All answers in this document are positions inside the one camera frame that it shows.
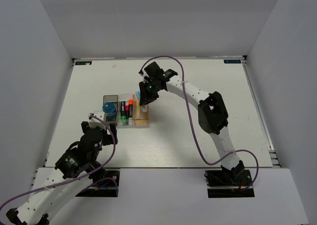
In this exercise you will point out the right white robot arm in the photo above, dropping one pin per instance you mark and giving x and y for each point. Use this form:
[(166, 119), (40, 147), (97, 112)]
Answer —
[(212, 112)]

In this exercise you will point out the orange cap highlighter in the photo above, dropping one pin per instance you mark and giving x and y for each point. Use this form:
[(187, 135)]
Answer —
[(130, 107)]

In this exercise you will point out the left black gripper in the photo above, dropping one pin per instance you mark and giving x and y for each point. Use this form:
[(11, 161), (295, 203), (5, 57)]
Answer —
[(108, 140)]

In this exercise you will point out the left corner label sticker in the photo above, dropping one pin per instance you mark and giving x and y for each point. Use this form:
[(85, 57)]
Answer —
[(83, 62)]

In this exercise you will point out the pastel blue marker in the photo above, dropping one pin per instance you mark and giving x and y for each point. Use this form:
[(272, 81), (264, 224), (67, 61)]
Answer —
[(138, 94)]

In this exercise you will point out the pastel yellow marker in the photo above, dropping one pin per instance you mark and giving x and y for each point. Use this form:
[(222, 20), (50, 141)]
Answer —
[(137, 110)]

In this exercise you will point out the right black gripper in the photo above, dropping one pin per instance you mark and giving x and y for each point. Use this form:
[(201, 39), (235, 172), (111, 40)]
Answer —
[(145, 96)]

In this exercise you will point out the corner label sticker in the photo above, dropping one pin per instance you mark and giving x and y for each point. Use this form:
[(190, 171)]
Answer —
[(232, 61), (83, 62)]

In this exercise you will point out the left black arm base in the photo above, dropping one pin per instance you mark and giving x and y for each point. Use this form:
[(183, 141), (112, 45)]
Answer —
[(107, 188)]

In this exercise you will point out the green cap highlighter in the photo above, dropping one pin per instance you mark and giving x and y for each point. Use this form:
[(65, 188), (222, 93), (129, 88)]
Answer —
[(122, 110)]

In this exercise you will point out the right corner label sticker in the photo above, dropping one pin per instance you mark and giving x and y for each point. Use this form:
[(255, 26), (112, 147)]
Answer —
[(232, 61)]

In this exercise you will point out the tan plastic container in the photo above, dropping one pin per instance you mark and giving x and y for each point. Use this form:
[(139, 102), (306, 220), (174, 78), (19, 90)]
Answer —
[(144, 121)]

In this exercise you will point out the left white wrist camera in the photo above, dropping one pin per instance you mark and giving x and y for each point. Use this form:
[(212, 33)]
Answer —
[(96, 119)]

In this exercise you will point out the clear plastic container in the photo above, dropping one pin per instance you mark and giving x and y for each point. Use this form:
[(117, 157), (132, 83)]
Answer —
[(128, 123)]

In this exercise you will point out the dark grey plastic container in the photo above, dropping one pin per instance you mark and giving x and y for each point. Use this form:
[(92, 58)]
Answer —
[(113, 99)]

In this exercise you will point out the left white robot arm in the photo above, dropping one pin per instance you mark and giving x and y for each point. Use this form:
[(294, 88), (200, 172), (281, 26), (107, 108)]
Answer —
[(74, 172)]

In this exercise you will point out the pink cap highlighter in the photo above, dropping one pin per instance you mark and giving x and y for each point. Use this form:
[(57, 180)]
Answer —
[(127, 111)]

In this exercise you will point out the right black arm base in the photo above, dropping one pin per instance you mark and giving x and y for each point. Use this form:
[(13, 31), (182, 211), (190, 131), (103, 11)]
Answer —
[(220, 185)]

